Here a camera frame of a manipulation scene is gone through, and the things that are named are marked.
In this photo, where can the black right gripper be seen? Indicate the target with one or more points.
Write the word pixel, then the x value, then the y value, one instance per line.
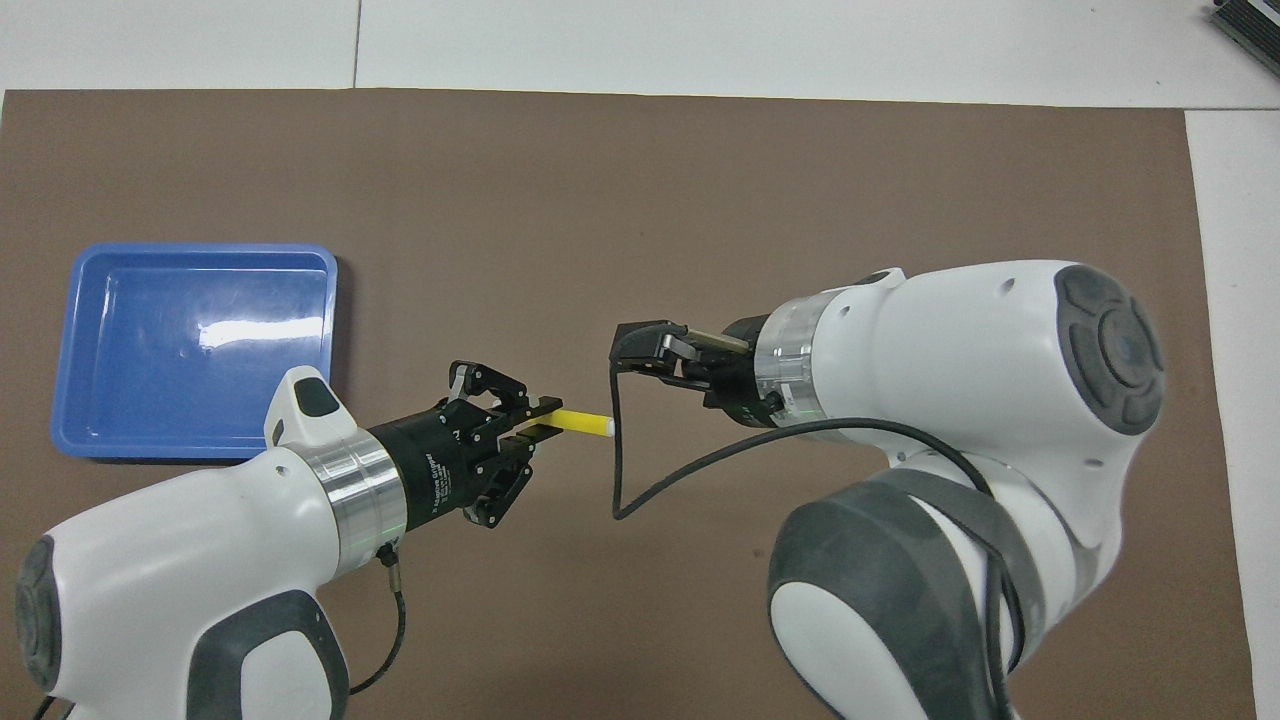
pixel 735 380

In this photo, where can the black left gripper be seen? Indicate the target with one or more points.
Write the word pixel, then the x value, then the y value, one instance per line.
pixel 435 465

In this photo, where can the yellow pen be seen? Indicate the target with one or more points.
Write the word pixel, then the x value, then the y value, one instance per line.
pixel 580 421

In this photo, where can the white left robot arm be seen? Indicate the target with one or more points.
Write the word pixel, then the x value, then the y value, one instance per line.
pixel 200 560

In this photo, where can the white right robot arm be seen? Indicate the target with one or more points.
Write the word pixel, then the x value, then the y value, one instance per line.
pixel 950 400

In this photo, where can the blue plastic tray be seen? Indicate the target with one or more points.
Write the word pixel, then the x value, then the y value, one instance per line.
pixel 180 350

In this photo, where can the brown table mat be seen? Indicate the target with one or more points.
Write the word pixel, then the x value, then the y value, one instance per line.
pixel 640 200

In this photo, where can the grey ridged device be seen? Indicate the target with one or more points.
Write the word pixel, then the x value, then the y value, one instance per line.
pixel 1250 20

